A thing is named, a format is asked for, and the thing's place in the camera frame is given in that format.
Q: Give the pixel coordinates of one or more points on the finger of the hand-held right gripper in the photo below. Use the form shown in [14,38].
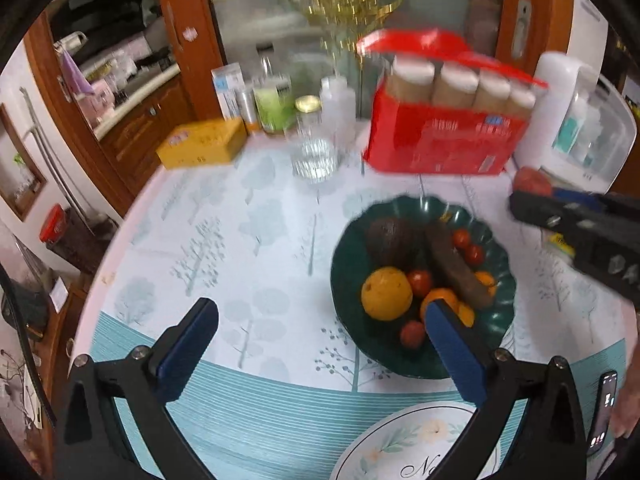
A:
[580,199]
[550,220]

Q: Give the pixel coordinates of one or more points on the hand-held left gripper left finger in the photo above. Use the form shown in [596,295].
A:
[185,350]

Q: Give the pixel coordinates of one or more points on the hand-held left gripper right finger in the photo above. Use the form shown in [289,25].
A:
[455,350]

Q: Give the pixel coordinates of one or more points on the red tomato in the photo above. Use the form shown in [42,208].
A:
[532,181]

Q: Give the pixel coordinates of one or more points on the cherry tomato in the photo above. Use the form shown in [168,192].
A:
[420,282]
[412,334]
[474,255]
[461,238]

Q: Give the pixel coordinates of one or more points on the small tangerine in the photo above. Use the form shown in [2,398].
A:
[466,316]
[440,297]
[485,282]

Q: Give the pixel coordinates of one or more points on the brown sweet potato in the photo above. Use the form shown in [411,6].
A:
[457,265]

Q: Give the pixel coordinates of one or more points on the large orange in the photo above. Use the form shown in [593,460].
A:
[387,292]

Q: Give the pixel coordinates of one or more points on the dark avocado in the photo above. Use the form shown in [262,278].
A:
[390,240]

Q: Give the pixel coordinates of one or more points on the dark green scalloped plate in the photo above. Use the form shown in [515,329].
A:
[350,260]

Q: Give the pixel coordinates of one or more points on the yellow packet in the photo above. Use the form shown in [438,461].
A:
[562,244]

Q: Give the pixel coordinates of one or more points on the white capped brown bottle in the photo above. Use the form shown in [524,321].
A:
[495,91]
[412,77]
[455,85]
[522,100]

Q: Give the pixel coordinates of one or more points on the white cosmetics storage box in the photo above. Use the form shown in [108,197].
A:
[555,85]

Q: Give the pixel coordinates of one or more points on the red bottle carton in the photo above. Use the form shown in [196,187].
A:
[440,145]

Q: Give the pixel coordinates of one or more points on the black smartphone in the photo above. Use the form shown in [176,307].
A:
[602,412]

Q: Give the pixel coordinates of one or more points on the red bin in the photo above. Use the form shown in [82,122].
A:
[52,222]

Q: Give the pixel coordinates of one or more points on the yellow cardboard box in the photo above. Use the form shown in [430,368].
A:
[200,145]

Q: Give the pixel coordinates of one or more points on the wooden kitchen cabinet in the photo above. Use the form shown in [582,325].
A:
[135,145]

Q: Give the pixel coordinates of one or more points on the clear drinking glass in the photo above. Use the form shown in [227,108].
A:
[314,155]

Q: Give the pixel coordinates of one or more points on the translucent white bottle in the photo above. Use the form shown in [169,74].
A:
[339,110]

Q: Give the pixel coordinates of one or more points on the metal pole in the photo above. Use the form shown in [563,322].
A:
[45,145]

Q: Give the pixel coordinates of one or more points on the silver can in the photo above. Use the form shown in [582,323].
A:
[246,107]

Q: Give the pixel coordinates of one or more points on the green label jar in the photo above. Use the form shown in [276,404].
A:
[272,105]

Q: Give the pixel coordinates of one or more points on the white and blue carton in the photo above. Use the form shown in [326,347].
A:
[226,91]

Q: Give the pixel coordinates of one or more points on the gold lid jar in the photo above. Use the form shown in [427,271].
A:
[307,105]

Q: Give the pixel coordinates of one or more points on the clear plastic bottle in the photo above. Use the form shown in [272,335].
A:
[267,67]

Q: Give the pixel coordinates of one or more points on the purple hanging cloth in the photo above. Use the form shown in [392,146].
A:
[75,72]

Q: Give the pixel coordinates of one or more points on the frosted glass sliding door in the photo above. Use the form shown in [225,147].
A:
[250,20]

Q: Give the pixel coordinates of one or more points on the wooden door frame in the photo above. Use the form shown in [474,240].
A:
[550,10]

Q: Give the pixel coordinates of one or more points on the wood framed wall niche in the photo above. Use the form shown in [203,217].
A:
[20,170]

